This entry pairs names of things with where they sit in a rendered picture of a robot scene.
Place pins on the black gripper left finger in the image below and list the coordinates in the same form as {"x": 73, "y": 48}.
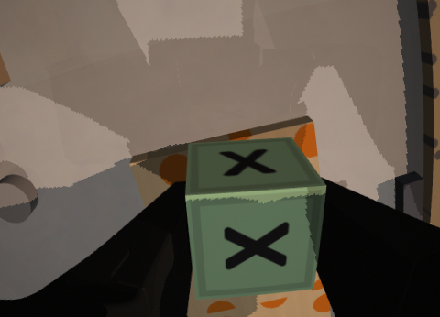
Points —
{"x": 144, "y": 270}

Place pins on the green cube with black x marks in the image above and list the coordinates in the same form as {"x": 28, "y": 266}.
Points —
{"x": 255, "y": 212}

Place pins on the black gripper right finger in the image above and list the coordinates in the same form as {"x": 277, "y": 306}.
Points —
{"x": 376, "y": 262}

